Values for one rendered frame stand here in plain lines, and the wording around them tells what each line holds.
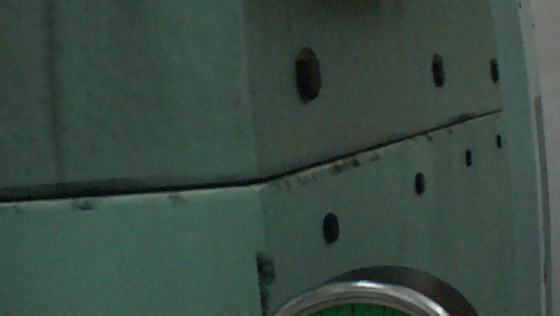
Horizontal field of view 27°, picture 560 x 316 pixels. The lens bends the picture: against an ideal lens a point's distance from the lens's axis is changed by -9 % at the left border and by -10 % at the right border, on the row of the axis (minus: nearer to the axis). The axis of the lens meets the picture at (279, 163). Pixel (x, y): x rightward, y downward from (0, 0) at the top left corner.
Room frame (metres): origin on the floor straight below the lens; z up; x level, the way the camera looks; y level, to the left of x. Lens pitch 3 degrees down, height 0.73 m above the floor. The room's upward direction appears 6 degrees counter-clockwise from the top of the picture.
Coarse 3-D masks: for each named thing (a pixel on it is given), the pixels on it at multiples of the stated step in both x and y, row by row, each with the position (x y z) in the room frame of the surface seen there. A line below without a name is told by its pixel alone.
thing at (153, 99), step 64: (0, 0) 0.38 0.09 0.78; (64, 0) 0.37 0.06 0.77; (128, 0) 0.36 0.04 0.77; (192, 0) 0.36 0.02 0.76; (256, 0) 0.36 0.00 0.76; (320, 0) 0.43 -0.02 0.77; (384, 0) 0.53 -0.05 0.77; (448, 0) 0.70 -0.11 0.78; (0, 64) 0.38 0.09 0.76; (64, 64) 0.37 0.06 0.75; (128, 64) 0.36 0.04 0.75; (192, 64) 0.36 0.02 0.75; (256, 64) 0.36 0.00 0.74; (320, 64) 0.42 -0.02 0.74; (384, 64) 0.51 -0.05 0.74; (448, 64) 0.67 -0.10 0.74; (0, 128) 0.38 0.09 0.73; (64, 128) 0.37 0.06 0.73; (128, 128) 0.36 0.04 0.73; (192, 128) 0.36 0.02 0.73; (256, 128) 0.36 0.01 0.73; (320, 128) 0.41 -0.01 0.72; (384, 128) 0.50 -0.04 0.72; (0, 192) 0.38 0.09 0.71; (64, 192) 0.37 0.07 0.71; (128, 192) 0.37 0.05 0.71
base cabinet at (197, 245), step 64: (448, 128) 0.65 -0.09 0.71; (192, 192) 0.36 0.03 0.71; (256, 192) 0.35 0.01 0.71; (320, 192) 0.41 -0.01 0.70; (384, 192) 0.49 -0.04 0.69; (448, 192) 0.63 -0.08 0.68; (0, 256) 0.38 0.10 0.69; (64, 256) 0.37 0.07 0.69; (128, 256) 0.37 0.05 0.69; (192, 256) 0.36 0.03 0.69; (256, 256) 0.35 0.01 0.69; (320, 256) 0.40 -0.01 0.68; (384, 256) 0.48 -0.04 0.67; (448, 256) 0.62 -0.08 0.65; (512, 256) 0.88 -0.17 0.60
